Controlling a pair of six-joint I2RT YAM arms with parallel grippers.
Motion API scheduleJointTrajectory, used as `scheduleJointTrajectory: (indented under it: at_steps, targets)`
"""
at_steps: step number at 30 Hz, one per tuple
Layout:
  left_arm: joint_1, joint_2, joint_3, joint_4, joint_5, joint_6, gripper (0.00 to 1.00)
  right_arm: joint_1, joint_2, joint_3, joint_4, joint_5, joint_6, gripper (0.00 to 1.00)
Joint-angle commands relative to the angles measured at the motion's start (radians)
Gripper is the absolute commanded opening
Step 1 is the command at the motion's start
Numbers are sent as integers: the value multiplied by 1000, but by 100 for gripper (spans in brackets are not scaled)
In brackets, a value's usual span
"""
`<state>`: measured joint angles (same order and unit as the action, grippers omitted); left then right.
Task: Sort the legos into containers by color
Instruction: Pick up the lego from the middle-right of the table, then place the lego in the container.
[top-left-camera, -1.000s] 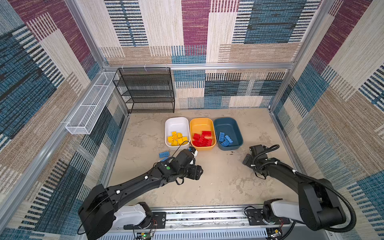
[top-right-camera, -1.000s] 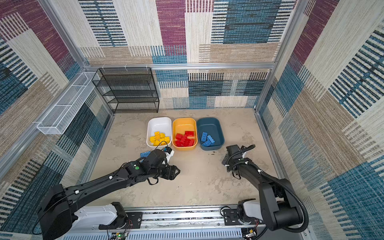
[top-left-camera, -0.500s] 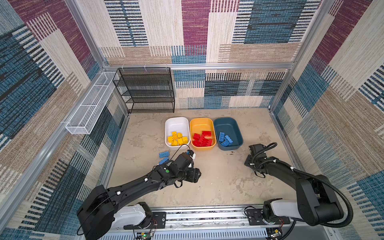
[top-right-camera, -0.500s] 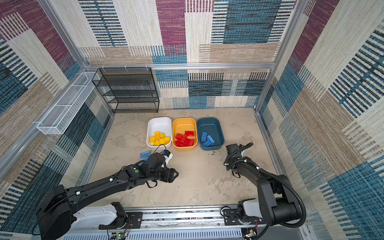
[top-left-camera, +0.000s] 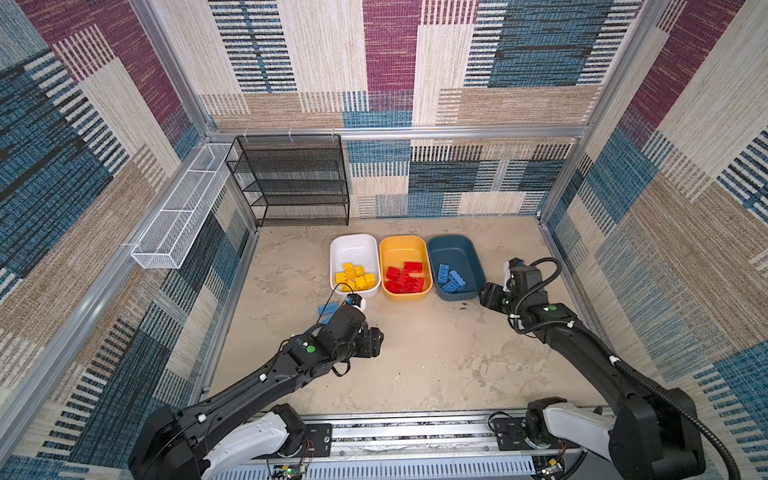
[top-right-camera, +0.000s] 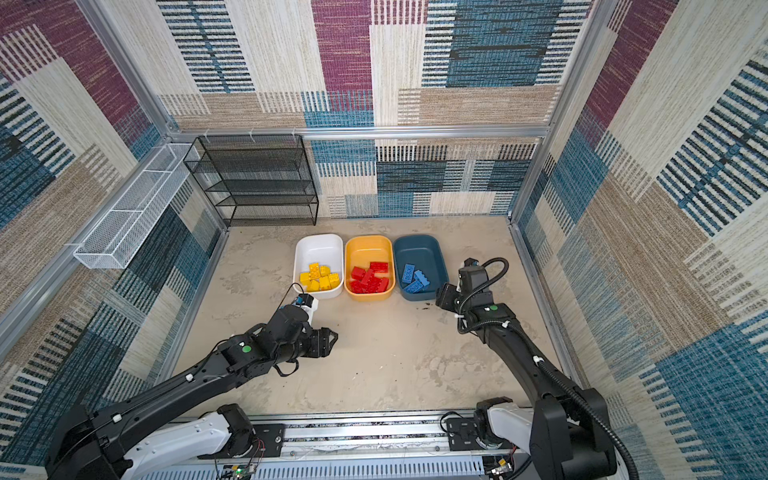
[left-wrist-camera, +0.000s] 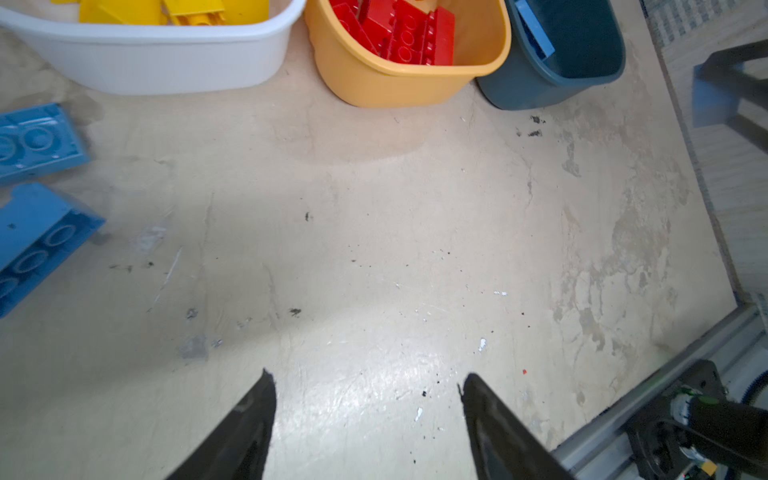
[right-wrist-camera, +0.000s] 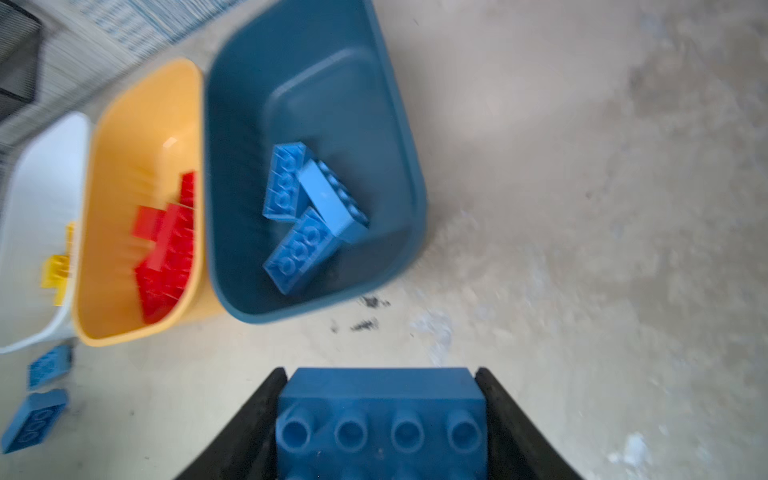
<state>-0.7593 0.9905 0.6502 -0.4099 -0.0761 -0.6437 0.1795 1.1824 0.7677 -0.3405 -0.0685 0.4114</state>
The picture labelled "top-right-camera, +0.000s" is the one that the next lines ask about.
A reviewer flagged blue lego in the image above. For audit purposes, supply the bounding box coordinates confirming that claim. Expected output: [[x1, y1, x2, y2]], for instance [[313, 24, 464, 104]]
[[401, 263, 415, 285], [404, 280, 425, 294]]

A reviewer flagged yellow lego pair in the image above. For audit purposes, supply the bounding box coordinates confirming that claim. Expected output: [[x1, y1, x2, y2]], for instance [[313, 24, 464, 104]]
[[309, 263, 321, 279]]

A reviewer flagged black corrugated cable conduit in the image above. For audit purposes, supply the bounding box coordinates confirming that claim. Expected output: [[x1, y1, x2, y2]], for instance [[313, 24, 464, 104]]
[[457, 257, 641, 480]]

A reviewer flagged aluminium front rail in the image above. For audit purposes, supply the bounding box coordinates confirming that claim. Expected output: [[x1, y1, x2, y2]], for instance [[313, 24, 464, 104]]
[[107, 407, 619, 480]]

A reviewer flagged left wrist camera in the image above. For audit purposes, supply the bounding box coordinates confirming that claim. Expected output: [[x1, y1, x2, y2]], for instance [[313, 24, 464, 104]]
[[293, 293, 319, 324]]

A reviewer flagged white wire mesh basket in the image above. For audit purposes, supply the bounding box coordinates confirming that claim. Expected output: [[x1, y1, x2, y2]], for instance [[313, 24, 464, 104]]
[[74, 143, 189, 270]]

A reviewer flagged black wire mesh shelf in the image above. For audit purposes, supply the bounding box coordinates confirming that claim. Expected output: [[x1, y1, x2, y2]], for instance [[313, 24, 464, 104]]
[[183, 134, 319, 228]]

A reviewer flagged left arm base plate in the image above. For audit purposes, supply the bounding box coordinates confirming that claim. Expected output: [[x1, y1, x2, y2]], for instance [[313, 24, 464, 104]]
[[241, 423, 286, 462]]

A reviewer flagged white plastic bin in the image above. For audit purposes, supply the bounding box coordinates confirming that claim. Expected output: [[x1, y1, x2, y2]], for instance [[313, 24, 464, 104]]
[[293, 234, 345, 300]]

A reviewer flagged blue lego upturned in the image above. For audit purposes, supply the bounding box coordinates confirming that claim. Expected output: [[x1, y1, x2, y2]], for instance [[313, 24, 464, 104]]
[[414, 270, 430, 287]]

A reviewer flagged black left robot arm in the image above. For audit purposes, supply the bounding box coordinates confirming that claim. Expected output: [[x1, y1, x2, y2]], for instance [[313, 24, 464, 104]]
[[45, 305, 338, 479]]

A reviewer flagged yellow plastic bin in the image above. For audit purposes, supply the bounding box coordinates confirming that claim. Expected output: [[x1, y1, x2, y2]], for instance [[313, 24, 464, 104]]
[[344, 235, 396, 302]]

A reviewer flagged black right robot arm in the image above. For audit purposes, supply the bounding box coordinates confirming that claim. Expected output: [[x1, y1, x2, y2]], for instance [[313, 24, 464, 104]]
[[436, 258, 618, 479]]

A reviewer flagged dark blue plastic bin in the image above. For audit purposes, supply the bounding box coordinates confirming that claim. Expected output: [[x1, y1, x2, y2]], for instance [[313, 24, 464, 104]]
[[393, 234, 449, 302]]

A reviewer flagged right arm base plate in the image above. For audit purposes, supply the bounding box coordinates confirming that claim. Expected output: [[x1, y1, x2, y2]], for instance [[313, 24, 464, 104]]
[[439, 412, 498, 452]]

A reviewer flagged red lego tall block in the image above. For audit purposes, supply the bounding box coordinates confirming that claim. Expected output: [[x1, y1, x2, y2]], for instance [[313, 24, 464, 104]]
[[350, 267, 367, 281]]

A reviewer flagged red lego long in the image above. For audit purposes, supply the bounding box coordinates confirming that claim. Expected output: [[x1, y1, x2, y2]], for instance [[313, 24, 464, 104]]
[[375, 277, 389, 293]]

